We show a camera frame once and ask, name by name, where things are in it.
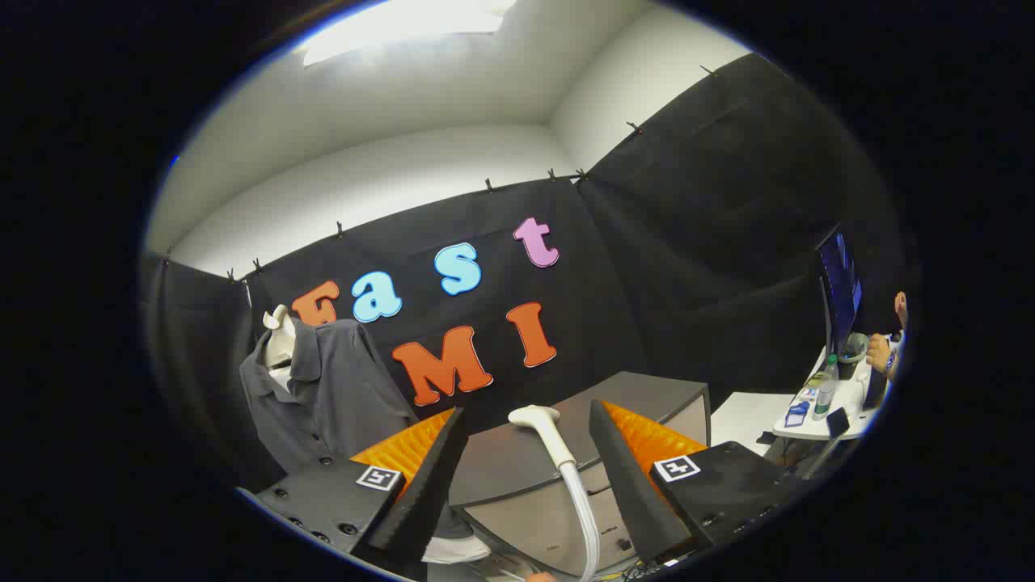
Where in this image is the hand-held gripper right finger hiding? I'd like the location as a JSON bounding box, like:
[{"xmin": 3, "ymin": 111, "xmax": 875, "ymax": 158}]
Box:
[{"xmin": 588, "ymin": 399, "xmax": 813, "ymax": 567}]

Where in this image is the row of black cloth clips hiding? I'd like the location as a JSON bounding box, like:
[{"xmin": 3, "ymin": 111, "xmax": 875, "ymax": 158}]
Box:
[{"xmin": 162, "ymin": 65, "xmax": 720, "ymax": 284}]

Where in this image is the white square table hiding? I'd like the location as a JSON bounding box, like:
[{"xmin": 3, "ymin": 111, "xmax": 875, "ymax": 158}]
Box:
[{"xmin": 710, "ymin": 392, "xmax": 797, "ymax": 455}]

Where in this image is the clear water bottle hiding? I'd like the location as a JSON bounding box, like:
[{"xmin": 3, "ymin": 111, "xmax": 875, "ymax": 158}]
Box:
[{"xmin": 813, "ymin": 354, "xmax": 840, "ymax": 421}]

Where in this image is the computer monitor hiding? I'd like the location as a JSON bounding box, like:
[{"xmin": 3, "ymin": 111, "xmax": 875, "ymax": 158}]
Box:
[{"xmin": 815, "ymin": 226, "xmax": 864, "ymax": 358}]

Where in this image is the grey collared shirt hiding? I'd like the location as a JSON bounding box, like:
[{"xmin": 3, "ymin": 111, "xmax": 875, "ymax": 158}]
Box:
[{"xmin": 240, "ymin": 318, "xmax": 421, "ymax": 479}]

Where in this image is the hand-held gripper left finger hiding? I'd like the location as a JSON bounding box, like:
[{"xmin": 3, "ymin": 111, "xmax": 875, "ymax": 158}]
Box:
[{"xmin": 252, "ymin": 407, "xmax": 470, "ymax": 582}]

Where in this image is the ceiling light panel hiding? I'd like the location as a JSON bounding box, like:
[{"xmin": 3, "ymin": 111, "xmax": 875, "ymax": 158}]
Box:
[{"xmin": 301, "ymin": 0, "xmax": 518, "ymax": 67}]

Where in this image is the white garment steamer head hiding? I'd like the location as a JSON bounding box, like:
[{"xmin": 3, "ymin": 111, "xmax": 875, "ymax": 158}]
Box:
[{"xmin": 508, "ymin": 404, "xmax": 603, "ymax": 582}]

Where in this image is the grey table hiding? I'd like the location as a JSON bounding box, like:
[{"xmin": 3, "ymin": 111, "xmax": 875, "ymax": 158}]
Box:
[{"xmin": 449, "ymin": 370, "xmax": 712, "ymax": 579}]

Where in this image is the white clothes hanger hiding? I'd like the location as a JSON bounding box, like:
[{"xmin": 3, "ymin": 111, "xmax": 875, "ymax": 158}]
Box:
[{"xmin": 263, "ymin": 305, "xmax": 298, "ymax": 394}]

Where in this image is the white desk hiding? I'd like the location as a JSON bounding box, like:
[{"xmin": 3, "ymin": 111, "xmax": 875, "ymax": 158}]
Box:
[{"xmin": 774, "ymin": 339, "xmax": 894, "ymax": 478}]

